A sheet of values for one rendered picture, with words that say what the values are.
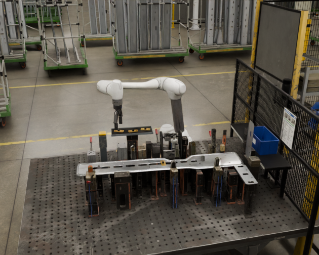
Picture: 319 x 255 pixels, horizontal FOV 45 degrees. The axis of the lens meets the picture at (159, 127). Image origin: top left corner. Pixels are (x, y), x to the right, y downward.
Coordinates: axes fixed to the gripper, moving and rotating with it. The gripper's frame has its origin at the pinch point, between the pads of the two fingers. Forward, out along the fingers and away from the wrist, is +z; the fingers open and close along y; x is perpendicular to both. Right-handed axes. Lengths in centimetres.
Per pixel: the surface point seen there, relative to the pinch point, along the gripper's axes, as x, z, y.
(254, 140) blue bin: 119, 10, -13
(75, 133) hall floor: -141, 121, -220
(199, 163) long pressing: 74, 21, 16
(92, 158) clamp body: -15.4, 18.5, 28.6
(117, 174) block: 13, 18, 51
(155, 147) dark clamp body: 34.5, 14.0, 8.3
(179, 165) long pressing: 58, 21, 23
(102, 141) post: -12.9, 12.5, 9.3
